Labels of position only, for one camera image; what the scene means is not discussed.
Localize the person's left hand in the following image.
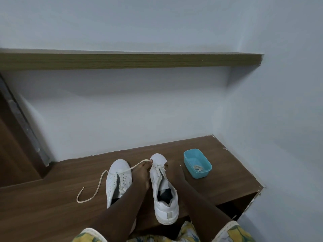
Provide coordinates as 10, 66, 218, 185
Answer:
132, 160, 153, 191

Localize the person's right hand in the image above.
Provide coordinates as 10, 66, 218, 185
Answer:
164, 160, 188, 187

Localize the white sneaker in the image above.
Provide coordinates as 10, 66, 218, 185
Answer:
105, 159, 137, 235
150, 153, 180, 226

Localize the blue plastic basket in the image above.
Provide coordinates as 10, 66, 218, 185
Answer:
183, 148, 212, 179

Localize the person's left forearm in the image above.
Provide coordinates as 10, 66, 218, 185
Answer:
88, 185, 150, 242

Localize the person's right forearm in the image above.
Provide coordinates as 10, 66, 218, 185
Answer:
176, 181, 233, 240

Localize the wooden wall shelf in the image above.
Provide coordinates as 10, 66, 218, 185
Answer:
0, 49, 264, 72

